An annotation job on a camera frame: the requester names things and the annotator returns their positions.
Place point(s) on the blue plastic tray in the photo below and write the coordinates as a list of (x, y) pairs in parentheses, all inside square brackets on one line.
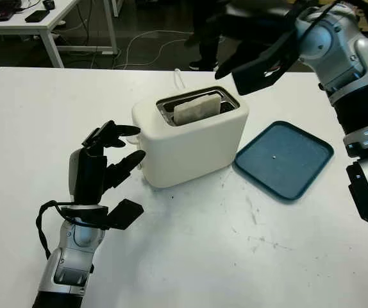
[(283, 173)]

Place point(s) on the black smartphone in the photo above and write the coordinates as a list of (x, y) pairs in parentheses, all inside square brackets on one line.
[(37, 16)]

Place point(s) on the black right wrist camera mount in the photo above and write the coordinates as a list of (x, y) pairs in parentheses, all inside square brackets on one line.
[(257, 77)]

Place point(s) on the white bread slice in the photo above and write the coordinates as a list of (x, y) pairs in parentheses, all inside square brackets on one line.
[(197, 109)]

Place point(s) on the white office desk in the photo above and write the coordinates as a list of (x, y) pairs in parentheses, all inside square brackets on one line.
[(17, 29)]

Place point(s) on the person in dark trousers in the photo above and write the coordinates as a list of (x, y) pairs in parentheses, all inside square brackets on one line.
[(208, 41)]

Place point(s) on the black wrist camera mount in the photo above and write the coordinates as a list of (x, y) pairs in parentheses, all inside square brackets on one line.
[(128, 215), (257, 77)]

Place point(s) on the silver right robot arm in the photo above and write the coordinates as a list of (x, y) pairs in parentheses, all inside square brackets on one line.
[(357, 57)]

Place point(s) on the black computer mouse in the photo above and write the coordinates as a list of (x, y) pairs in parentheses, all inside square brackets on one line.
[(48, 4)]

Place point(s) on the white toaster lever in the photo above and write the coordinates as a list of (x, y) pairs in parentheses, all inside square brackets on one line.
[(135, 140)]

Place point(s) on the cream white two-slot toaster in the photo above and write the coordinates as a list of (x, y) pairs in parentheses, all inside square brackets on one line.
[(190, 154)]

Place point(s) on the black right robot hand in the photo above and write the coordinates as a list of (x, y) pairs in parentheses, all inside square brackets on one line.
[(261, 25)]

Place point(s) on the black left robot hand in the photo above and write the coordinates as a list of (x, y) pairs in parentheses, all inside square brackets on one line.
[(88, 176)]

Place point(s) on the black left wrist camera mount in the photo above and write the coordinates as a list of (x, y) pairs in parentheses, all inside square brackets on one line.
[(128, 215)]

